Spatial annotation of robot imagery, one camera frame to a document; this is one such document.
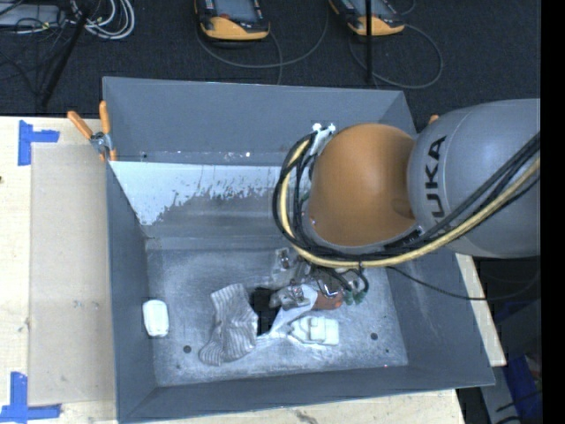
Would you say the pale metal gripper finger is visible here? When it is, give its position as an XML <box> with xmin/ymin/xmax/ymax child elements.
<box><xmin>274</xmin><ymin>246</ymin><xmax>305</xmax><ymax>278</ymax></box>
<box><xmin>268</xmin><ymin>282</ymin><xmax>313</xmax><ymax>312</ymax></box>

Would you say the orange-brown small object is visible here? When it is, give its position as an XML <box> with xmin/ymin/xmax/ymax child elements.
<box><xmin>313</xmin><ymin>291</ymin><xmax>343</xmax><ymax>311</ymax></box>

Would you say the black box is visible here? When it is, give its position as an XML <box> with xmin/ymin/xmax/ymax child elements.
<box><xmin>250</xmin><ymin>285</ymin><xmax>284</xmax><ymax>336</ymax></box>

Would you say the white plastic fitting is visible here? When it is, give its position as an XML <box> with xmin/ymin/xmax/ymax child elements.
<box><xmin>286</xmin><ymin>315</ymin><xmax>341</xmax><ymax>347</ymax></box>

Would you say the striped grey cloth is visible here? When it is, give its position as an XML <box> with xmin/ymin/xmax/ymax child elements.
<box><xmin>198</xmin><ymin>283</ymin><xmax>260</xmax><ymax>367</ymax></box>

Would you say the grey metal bin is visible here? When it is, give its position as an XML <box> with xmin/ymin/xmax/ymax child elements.
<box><xmin>101</xmin><ymin>76</ymin><xmax>496</xmax><ymax>424</ymax></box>

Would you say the white rounded block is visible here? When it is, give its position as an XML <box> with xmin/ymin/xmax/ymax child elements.
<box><xmin>141</xmin><ymin>298</ymin><xmax>170</xmax><ymax>338</ymax></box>

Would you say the brown cardboard board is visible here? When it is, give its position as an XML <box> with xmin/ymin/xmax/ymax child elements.
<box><xmin>26</xmin><ymin>142</ymin><xmax>117</xmax><ymax>408</ymax></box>

